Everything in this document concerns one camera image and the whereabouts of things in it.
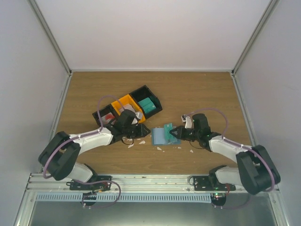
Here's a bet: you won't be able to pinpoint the aluminium frame post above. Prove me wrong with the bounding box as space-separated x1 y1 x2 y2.
27 0 72 77
231 0 279 77

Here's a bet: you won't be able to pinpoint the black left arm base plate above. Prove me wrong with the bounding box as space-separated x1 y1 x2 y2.
66 176 112 191

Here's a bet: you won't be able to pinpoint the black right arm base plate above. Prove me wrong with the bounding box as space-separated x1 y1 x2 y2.
188 176 236 191

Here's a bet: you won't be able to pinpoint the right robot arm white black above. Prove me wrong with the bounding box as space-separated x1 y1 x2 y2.
169 113 281 195

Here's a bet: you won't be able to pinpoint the teal card holder wallet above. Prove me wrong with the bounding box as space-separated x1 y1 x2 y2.
151 123 181 145

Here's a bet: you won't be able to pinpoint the teal VIP chip card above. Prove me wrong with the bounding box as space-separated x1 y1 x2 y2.
163 122 181 145

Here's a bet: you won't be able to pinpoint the red white cards stack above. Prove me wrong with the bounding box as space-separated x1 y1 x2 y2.
101 113 116 125

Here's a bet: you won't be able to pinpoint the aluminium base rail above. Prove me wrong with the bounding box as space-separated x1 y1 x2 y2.
25 173 280 194

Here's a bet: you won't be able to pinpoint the aluminium frame post left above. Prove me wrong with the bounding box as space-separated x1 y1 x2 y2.
27 0 72 77

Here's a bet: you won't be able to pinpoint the white cards in orange bin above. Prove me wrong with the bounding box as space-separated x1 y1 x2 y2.
119 104 136 113

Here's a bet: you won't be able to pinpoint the stack of teal cards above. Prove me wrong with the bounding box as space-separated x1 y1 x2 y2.
138 97 156 114

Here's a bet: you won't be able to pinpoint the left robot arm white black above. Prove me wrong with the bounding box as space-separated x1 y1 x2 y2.
38 110 151 190

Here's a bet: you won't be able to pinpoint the grey slotted cable duct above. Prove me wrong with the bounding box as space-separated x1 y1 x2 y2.
36 192 211 203

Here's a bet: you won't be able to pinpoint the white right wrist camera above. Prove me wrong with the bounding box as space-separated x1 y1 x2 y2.
181 114 192 129

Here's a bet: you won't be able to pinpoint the orange plastic bin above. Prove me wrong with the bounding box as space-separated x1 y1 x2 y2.
111 94 146 123

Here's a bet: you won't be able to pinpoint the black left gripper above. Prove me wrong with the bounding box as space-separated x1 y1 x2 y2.
124 123 151 139

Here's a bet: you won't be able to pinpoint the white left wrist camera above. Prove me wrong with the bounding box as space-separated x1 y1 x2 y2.
132 111 143 124

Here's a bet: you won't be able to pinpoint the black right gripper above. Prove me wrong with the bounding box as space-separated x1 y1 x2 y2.
170 126 200 141

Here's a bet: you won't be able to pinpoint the black bin with teal cards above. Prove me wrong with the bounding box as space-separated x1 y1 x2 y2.
129 85 162 119

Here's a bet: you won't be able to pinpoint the aluminium frame post right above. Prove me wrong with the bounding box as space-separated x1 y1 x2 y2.
231 0 279 77

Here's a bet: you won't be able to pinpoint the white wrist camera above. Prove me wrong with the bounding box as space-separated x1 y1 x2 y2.
181 114 192 129
132 111 143 124

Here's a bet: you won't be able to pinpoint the black bin with red cards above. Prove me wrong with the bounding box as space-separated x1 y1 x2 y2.
92 104 119 127

